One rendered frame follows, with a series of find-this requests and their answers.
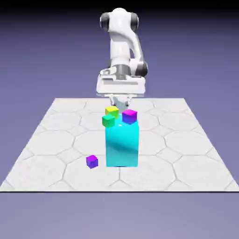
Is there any small magenta cube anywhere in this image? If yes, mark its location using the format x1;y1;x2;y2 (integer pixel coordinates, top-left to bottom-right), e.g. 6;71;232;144
122;109;138;125

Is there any small purple cube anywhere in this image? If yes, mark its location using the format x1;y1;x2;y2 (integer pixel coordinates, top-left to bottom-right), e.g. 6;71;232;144
85;155;99;169

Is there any large cyan box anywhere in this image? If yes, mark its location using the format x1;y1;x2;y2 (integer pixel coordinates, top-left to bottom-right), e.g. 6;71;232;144
105;117;140;168

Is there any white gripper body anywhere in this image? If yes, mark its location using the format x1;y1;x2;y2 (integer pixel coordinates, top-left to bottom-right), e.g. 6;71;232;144
96;74;147;98

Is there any small green cube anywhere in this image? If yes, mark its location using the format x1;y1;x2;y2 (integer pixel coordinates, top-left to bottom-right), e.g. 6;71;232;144
102;114;116;128

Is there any small yellow cube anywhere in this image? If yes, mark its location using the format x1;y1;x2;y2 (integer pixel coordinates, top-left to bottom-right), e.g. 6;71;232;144
105;105;120;120

